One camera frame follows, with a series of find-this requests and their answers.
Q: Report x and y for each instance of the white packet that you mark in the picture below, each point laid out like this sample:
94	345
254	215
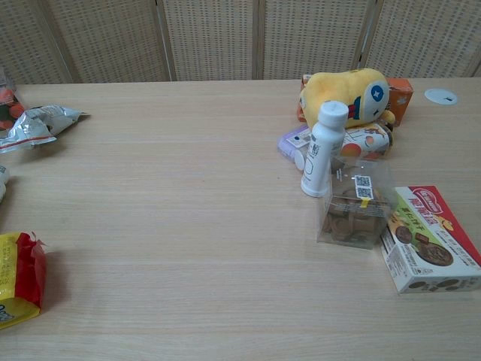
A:
3	184

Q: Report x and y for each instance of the yellow plush toy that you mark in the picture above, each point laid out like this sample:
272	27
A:
334	88

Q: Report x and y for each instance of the orange carton box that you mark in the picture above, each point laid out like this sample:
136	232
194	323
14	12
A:
401	99

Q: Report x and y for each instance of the purple plastic container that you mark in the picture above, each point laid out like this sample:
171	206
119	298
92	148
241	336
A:
291	143

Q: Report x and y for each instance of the red orange snack packet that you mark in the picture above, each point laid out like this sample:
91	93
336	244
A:
7	109

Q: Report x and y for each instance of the peach print drink can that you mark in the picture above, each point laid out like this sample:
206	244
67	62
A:
362	144

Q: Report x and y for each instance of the white round table grommet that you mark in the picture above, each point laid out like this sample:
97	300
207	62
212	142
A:
440	96

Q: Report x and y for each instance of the white plastic bottle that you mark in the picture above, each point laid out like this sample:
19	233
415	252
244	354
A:
319	158

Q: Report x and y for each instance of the yellow red snack bag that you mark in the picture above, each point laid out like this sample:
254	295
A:
15	278

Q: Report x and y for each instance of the silver foil snack bag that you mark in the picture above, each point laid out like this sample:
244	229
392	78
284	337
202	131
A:
35	124

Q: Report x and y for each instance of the red green cookie box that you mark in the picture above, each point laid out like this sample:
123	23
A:
432	244

